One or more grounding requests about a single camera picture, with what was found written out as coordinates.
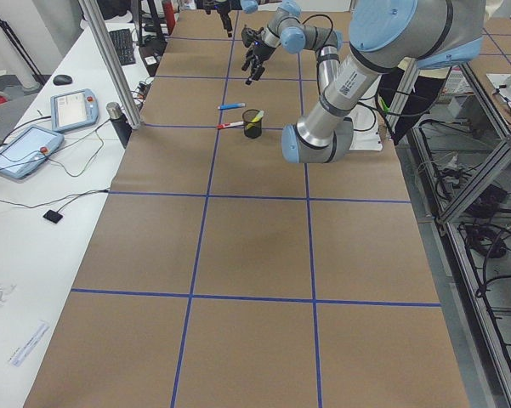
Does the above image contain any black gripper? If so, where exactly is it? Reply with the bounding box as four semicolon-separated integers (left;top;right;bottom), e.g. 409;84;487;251
241;40;275;85
213;0;233;38

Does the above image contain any blue marker pen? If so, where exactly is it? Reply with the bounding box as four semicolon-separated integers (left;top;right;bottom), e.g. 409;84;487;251
217;103;246;111

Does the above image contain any yellow highlighter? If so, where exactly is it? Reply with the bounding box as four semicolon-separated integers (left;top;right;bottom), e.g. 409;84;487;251
246;110;264;129

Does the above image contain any red capped white marker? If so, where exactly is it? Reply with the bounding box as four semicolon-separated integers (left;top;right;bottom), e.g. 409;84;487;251
216;121;244;129

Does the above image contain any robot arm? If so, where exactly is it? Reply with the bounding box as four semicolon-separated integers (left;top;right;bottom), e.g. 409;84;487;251
241;0;485;163
195;0;277;37

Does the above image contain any black mesh pen cup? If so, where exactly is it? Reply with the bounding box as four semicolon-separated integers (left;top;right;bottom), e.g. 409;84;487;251
242;109;264;139

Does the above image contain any black keyboard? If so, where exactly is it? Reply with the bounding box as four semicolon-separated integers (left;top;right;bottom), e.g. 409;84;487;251
109;29;135;65

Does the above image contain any dark water bottle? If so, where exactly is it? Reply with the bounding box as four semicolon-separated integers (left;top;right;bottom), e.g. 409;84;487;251
105;102;132;149

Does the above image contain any black computer mouse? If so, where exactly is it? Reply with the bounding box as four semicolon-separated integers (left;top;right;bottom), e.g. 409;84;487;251
53;74;73;86

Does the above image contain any upper teach pendant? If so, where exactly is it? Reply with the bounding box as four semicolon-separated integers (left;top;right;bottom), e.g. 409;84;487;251
50;88;99;133

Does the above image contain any teach pendant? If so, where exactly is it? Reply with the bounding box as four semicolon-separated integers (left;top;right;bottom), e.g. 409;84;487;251
0;125;65;180
50;88;99;133

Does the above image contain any lower teach pendant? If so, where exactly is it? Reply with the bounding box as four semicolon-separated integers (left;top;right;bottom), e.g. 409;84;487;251
0;125;65;180

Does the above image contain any small black square pad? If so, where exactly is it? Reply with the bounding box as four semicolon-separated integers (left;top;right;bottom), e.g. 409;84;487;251
43;210;63;224

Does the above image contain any white paper label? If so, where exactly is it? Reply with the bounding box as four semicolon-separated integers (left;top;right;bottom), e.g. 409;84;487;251
9;320;50;367

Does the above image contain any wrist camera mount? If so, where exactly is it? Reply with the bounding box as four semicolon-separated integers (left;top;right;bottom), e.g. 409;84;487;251
241;25;263;48

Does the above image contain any white camera stand base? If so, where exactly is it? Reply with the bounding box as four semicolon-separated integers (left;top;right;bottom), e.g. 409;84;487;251
349;105;383;151

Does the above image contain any aluminium frame post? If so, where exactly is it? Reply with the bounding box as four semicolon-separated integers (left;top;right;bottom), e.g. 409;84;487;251
78;0;142;129

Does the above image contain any aluminium side frame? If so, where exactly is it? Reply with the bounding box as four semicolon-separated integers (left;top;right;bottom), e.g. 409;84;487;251
407;55;511;407

